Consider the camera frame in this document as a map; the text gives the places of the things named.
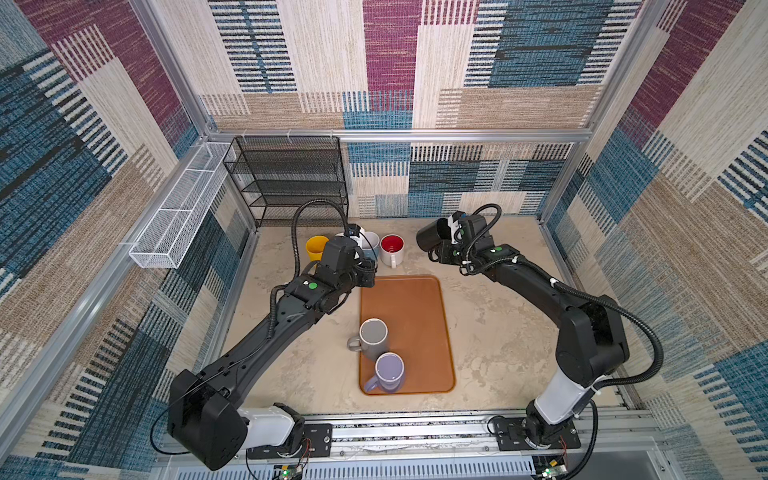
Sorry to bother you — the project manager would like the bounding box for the yellow mug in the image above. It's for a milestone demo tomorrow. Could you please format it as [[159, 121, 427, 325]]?
[[305, 235, 329, 261]]

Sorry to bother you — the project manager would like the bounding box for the teal blue mug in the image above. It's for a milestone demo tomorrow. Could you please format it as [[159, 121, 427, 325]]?
[[360, 231, 380, 262]]

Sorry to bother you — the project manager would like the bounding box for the white mug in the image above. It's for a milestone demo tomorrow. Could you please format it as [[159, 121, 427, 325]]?
[[380, 234, 405, 269]]

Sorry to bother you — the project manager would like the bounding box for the brown plastic tray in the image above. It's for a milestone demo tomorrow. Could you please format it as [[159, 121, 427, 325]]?
[[360, 275, 456, 395]]

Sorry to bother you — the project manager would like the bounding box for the grey mug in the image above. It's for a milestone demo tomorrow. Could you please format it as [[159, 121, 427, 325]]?
[[347, 318, 389, 362]]

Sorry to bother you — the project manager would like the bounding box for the purple mug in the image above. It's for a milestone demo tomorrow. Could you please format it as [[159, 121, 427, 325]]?
[[363, 352, 405, 394]]

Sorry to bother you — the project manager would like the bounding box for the black mug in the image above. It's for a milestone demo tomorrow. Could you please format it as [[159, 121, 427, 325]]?
[[416, 218, 452, 253]]

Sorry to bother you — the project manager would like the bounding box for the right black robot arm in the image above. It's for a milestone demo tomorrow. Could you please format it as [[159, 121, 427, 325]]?
[[417, 203, 664, 449]]

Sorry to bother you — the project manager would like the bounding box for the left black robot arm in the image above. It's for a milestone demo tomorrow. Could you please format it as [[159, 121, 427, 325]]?
[[159, 198, 377, 471]]

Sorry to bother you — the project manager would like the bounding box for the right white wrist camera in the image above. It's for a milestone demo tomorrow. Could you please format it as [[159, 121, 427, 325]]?
[[446, 211, 466, 244]]

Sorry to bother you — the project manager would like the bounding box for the black wire shelf rack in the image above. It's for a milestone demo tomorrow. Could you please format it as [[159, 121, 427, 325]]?
[[223, 136, 349, 227]]

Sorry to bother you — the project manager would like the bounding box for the white wire mesh basket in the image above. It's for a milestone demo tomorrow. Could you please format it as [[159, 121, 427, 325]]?
[[129, 142, 229, 269]]

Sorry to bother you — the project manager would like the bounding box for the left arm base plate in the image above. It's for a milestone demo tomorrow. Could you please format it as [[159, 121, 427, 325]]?
[[246, 423, 333, 461]]

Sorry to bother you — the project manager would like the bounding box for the aluminium mounting rail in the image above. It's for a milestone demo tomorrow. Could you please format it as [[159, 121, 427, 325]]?
[[302, 407, 683, 479]]

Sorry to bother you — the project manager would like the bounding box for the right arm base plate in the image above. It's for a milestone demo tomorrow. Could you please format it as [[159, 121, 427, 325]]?
[[489, 416, 582, 451]]

